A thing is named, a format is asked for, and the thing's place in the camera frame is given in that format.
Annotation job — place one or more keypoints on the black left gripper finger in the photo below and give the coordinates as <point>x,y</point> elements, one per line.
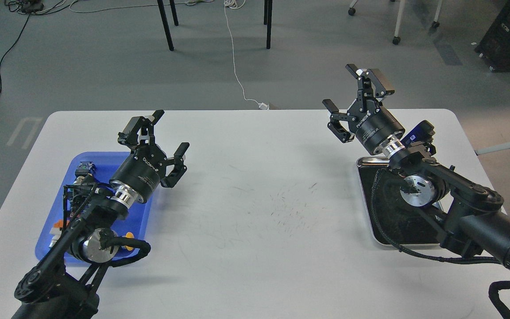
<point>179,168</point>
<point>140,130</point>

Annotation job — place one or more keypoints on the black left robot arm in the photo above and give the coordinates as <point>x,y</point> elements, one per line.
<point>64,284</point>

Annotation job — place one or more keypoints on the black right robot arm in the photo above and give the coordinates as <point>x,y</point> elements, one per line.
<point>466,216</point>

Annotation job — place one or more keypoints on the silver metal tray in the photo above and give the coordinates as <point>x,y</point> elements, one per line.
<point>399,220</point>

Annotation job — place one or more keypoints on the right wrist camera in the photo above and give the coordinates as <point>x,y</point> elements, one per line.
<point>423,132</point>

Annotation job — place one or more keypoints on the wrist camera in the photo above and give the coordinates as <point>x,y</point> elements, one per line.
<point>76,195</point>
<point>423,132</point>

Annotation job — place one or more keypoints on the white rolling chair base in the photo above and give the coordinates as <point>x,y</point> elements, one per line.
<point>397,39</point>

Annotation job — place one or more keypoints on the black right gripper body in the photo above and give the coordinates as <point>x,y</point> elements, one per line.
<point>372,124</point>

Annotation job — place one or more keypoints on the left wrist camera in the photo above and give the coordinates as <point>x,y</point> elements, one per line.
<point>76,195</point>

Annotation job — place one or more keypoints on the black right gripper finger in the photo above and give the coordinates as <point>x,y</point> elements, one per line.
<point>334,124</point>
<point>372,85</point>

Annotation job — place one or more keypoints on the green push button switch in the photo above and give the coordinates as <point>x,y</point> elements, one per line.
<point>84,169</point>

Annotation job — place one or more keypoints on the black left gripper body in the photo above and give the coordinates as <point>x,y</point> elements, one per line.
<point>141,171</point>

